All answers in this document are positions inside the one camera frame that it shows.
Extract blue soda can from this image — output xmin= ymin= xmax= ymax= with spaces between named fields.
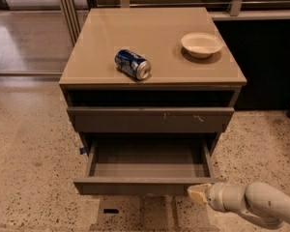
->
xmin=115 ymin=49 xmax=151 ymax=80

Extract grey top drawer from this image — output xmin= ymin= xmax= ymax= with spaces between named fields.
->
xmin=67 ymin=106 xmax=234 ymax=133

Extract grey drawer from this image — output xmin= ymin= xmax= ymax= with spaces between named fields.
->
xmin=73 ymin=138 xmax=218 ymax=196
xmin=67 ymin=106 xmax=234 ymax=133

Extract grey drawer cabinet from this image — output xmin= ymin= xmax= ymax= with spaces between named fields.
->
xmin=59 ymin=8 xmax=247 ymax=148

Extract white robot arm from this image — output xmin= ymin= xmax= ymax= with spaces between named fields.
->
xmin=188 ymin=182 xmax=290 ymax=230

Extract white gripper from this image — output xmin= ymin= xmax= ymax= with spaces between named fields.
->
xmin=188 ymin=183 xmax=247 ymax=213

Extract white bowl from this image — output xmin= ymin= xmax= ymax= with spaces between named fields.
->
xmin=181 ymin=33 xmax=223 ymax=59

